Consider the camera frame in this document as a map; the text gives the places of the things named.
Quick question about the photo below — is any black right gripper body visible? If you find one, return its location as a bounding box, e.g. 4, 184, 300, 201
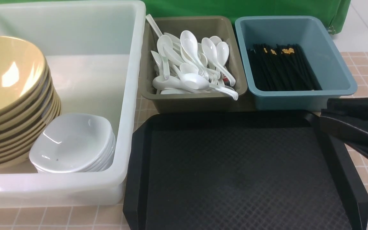
320, 97, 368, 159

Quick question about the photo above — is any blue chopstick bin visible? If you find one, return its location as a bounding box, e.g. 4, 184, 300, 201
234, 16, 357, 111

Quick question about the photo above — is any bundle of black chopsticks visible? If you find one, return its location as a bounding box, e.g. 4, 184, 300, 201
247, 43, 322, 91

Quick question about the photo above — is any black plastic serving tray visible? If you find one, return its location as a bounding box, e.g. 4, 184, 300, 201
123, 111, 368, 230

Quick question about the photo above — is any green cloth backdrop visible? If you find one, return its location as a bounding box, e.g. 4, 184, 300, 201
0, 0, 351, 35

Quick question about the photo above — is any olive green spoon bin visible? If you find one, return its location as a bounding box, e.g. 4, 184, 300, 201
138, 16, 247, 113

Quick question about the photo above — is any pile of white spoons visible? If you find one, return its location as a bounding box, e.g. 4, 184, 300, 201
146, 14, 239, 101

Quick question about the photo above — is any large white plastic tub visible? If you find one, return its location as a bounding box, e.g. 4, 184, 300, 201
0, 0, 146, 208

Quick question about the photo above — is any stack of white dishes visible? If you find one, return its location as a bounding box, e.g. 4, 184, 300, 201
29, 113, 116, 173

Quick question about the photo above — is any stack of yellow bowls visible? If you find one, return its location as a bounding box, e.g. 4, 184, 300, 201
0, 35, 62, 169

